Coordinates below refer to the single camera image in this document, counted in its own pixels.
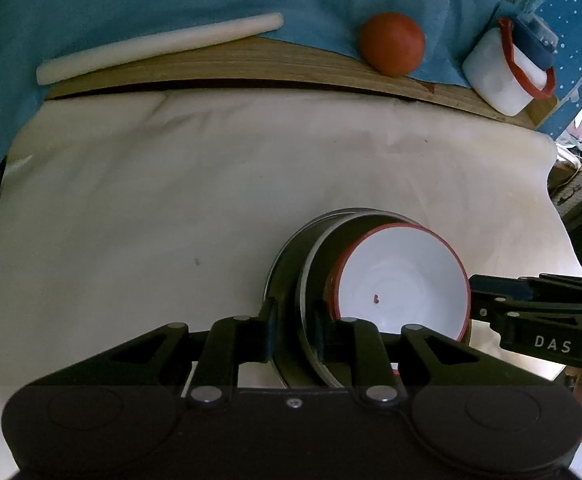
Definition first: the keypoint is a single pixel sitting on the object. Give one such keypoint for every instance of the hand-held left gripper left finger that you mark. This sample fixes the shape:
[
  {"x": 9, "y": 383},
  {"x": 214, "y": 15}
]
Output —
[{"x": 268, "y": 332}]

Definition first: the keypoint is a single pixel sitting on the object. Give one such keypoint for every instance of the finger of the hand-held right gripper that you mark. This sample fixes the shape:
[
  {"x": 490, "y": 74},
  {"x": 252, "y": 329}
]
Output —
[
  {"x": 571, "y": 282},
  {"x": 496, "y": 295}
]

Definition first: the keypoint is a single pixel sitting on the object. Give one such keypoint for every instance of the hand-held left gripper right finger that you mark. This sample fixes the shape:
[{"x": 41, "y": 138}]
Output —
[{"x": 321, "y": 337}]

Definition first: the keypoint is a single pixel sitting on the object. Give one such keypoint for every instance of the deep steel bowl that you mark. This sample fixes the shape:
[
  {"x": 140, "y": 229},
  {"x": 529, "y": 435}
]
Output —
[{"x": 305, "y": 285}]

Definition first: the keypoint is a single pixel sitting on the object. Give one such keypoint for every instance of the white bowl red rim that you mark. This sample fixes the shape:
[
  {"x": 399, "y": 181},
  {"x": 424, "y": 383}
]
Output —
[{"x": 406, "y": 280}]

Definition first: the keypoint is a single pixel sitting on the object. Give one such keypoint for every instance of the white table cover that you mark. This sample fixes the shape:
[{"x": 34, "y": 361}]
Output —
[{"x": 146, "y": 210}]

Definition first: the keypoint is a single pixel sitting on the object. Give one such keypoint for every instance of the wooden board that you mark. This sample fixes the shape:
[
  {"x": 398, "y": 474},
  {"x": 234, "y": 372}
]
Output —
[{"x": 271, "y": 62}]

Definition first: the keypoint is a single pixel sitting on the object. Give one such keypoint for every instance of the red tomato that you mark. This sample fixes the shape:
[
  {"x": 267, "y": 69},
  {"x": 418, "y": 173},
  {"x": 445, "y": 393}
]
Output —
[{"x": 393, "y": 42}]

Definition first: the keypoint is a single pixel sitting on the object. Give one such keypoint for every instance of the white rolling pin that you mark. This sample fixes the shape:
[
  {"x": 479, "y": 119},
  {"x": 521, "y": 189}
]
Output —
[{"x": 161, "y": 45}]

